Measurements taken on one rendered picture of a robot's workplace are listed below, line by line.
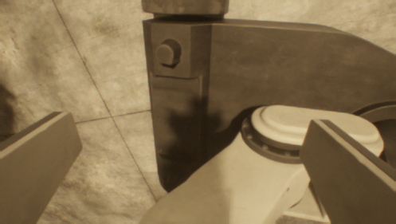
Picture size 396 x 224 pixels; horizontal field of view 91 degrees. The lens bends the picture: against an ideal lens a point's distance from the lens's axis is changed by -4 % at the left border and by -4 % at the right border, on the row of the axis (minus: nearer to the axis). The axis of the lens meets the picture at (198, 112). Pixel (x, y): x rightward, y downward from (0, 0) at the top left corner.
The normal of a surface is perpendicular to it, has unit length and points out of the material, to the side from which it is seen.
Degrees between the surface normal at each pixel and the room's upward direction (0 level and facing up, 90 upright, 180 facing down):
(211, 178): 90
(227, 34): 0
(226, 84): 0
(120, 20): 0
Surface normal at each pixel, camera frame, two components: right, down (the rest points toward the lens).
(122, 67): -0.22, 0.48
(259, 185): 0.02, -0.87
